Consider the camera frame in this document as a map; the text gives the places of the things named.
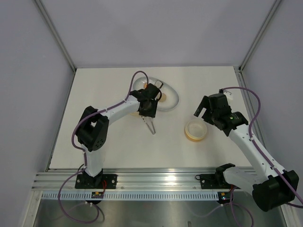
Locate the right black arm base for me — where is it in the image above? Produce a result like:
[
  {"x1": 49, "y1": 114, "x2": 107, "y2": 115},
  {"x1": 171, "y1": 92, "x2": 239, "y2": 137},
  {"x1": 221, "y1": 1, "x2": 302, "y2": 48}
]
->
[{"x1": 195, "y1": 174, "x2": 235, "y2": 190}]

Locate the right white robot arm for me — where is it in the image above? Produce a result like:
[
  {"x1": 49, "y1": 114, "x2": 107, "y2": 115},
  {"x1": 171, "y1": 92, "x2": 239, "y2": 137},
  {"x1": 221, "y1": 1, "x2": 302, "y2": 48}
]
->
[{"x1": 194, "y1": 93, "x2": 299, "y2": 211}]

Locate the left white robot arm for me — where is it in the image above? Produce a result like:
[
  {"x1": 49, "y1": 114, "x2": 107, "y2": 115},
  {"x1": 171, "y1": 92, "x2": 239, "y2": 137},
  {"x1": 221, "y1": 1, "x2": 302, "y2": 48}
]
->
[{"x1": 71, "y1": 96, "x2": 158, "y2": 188}]

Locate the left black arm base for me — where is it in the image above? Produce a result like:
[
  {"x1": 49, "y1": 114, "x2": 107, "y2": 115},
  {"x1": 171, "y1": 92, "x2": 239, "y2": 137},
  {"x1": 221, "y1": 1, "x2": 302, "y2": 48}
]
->
[{"x1": 75, "y1": 174, "x2": 117, "y2": 189}]

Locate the cream lunch box lid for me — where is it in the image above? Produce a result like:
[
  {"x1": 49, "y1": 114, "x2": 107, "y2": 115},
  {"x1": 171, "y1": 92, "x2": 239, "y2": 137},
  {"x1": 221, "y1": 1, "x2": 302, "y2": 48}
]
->
[{"x1": 130, "y1": 112, "x2": 140, "y2": 117}]

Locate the round cream lunch box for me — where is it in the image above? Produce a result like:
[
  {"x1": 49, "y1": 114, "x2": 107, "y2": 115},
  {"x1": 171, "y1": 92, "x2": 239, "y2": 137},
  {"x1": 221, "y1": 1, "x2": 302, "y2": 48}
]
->
[{"x1": 184, "y1": 119, "x2": 207, "y2": 142}]

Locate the round beige cookie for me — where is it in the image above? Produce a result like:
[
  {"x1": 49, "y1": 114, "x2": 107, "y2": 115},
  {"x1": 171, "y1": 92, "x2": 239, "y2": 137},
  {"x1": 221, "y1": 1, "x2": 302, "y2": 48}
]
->
[{"x1": 159, "y1": 93, "x2": 167, "y2": 102}]

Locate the white oval plate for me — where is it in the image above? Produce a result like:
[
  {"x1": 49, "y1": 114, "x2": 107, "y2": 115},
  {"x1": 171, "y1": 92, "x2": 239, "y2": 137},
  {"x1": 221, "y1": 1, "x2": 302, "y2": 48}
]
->
[{"x1": 132, "y1": 77, "x2": 179, "y2": 111}]

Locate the white black sushi piece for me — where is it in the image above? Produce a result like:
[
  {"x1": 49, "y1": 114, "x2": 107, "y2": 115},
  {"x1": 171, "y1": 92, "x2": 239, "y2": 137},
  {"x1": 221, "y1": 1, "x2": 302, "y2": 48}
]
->
[{"x1": 155, "y1": 80, "x2": 163, "y2": 89}]

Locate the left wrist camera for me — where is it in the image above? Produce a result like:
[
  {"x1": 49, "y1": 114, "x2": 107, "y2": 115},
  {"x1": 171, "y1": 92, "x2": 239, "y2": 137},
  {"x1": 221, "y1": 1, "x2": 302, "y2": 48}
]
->
[{"x1": 130, "y1": 83, "x2": 161, "y2": 101}]

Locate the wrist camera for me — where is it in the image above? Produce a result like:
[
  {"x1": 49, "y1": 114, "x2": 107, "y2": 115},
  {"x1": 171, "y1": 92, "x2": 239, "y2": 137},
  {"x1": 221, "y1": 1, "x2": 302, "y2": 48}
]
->
[
  {"x1": 219, "y1": 89, "x2": 233, "y2": 101},
  {"x1": 130, "y1": 83, "x2": 161, "y2": 101}
]

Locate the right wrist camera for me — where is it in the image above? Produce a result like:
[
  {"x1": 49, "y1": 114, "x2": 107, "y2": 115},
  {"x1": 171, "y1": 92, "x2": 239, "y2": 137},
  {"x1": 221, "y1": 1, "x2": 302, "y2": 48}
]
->
[{"x1": 219, "y1": 89, "x2": 233, "y2": 101}]

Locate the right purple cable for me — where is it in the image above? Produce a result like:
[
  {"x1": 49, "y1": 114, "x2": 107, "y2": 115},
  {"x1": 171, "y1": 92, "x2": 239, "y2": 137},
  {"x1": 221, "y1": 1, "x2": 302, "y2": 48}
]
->
[{"x1": 189, "y1": 86, "x2": 303, "y2": 227}]

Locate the purple cable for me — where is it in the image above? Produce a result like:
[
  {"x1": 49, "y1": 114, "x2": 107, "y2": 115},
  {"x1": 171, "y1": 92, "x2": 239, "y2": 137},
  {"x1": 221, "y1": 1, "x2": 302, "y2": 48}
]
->
[
  {"x1": 57, "y1": 70, "x2": 150, "y2": 224},
  {"x1": 189, "y1": 86, "x2": 303, "y2": 227}
]

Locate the aluminium front rail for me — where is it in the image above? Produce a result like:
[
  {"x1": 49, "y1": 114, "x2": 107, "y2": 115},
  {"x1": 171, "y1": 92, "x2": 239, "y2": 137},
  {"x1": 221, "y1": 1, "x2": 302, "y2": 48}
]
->
[{"x1": 31, "y1": 167, "x2": 215, "y2": 192}]

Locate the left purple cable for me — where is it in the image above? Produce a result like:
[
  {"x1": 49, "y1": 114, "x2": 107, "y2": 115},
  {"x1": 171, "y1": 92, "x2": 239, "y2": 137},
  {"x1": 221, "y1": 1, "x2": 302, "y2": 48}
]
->
[{"x1": 57, "y1": 70, "x2": 150, "y2": 224}]

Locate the right aluminium frame post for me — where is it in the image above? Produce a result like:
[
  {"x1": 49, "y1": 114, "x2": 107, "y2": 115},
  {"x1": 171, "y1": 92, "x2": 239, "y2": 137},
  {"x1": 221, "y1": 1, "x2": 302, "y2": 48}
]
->
[{"x1": 239, "y1": 0, "x2": 283, "y2": 73}]

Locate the aluminium frame post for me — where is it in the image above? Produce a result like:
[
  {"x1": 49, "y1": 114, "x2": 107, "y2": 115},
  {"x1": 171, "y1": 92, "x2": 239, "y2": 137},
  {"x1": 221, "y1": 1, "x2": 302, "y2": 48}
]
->
[
  {"x1": 33, "y1": 0, "x2": 77, "y2": 74},
  {"x1": 239, "y1": 0, "x2": 283, "y2": 73}
]

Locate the white slotted cable duct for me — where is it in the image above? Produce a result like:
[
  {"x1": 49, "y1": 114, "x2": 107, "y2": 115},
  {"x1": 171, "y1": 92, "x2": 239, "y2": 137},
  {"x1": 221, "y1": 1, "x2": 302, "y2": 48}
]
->
[{"x1": 41, "y1": 191, "x2": 220, "y2": 201}]

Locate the left aluminium frame post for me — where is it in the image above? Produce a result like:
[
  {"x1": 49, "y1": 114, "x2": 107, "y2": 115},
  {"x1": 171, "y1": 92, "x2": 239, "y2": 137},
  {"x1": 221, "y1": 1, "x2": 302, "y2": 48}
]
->
[{"x1": 33, "y1": 0, "x2": 77, "y2": 74}]

